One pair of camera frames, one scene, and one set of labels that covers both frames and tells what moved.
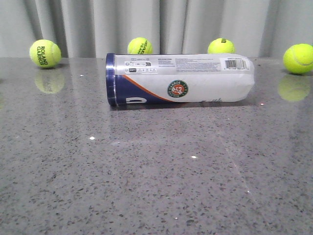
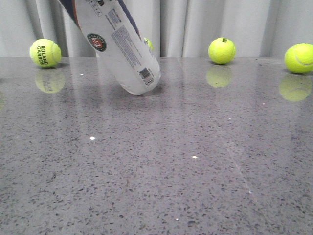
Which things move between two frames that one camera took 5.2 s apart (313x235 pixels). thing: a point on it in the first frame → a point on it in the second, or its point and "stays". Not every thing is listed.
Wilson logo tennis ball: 221,46 stays
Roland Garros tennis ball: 45,53 stays
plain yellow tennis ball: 298,58 stays
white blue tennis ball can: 134,79 → 115,36
